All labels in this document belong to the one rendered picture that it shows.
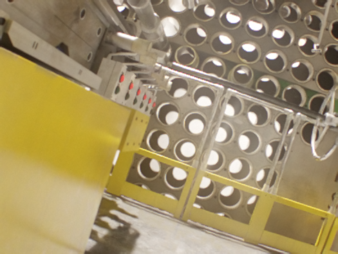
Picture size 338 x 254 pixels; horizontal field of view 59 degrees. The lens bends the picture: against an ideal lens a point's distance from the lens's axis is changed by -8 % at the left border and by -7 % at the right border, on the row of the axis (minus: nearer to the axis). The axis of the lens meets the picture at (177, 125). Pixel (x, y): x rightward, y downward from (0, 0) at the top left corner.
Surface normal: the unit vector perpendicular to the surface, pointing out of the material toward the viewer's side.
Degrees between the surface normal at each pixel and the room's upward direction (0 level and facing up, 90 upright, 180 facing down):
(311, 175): 90
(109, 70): 90
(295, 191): 90
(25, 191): 90
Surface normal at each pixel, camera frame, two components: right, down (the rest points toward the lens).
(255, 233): -0.07, -0.06
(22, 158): 0.94, 0.33
